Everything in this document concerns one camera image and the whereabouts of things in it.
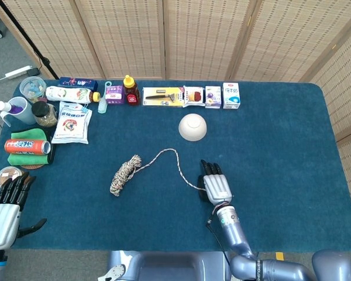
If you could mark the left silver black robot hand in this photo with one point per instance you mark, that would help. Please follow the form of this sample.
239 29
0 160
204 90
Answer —
1 225

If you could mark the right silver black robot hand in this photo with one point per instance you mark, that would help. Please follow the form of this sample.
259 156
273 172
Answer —
218 187

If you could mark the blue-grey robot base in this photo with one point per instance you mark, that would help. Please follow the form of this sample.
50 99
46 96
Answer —
169 266

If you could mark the small white bowl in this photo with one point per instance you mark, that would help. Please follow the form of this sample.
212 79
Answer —
193 127

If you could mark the clear lidded jar brown contents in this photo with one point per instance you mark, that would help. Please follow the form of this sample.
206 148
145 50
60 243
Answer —
6 175

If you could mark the blue carpet table mat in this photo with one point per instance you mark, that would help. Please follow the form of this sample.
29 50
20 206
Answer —
280 175

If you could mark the brown woven coaster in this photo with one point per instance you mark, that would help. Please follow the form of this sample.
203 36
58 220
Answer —
32 167

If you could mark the orange Arctic Ocean can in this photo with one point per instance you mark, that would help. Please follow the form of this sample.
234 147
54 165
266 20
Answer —
24 146

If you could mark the black tray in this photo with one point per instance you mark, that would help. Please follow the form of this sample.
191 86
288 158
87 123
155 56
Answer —
51 156

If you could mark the small purple white carton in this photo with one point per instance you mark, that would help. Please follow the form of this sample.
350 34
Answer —
213 97

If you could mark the white blue milk carton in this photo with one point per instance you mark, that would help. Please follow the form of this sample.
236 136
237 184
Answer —
231 96

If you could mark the white snack packet red print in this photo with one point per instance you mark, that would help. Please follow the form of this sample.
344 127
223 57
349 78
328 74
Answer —
194 96

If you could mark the green folded cloth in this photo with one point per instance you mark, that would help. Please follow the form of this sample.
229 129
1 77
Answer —
26 134

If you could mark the razor on yellow blister card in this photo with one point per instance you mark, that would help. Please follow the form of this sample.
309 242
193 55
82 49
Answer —
162 97

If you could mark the grey mug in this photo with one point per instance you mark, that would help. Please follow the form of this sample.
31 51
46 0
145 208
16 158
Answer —
26 115

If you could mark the glass jar black lid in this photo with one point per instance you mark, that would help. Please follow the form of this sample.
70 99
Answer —
44 114

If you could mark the small white bottle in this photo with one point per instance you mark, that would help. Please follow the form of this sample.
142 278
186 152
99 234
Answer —
3 106

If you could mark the white printed plastic bag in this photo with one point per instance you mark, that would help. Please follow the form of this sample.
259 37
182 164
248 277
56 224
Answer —
71 124

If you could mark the bear-shaped honey bottle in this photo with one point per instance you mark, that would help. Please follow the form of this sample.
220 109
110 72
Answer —
131 92

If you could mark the small purple box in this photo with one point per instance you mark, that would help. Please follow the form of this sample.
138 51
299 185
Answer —
115 95

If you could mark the clear plastic cup with bits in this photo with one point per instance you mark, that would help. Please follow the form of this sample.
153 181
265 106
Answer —
32 87

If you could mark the white drink bottle yellow cap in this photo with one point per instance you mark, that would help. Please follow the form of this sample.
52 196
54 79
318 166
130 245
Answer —
67 94

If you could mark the bamboo folding screen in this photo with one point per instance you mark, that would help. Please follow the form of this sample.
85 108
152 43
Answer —
199 38

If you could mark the white power strip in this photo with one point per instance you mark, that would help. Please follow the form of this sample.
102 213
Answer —
17 72

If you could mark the black power adapter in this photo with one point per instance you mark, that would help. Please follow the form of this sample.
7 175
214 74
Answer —
33 71

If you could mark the dark blue toothpaste box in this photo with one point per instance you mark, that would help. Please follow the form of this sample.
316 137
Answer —
77 83

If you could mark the black tripod stand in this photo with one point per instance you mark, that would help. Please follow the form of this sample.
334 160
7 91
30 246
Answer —
32 47

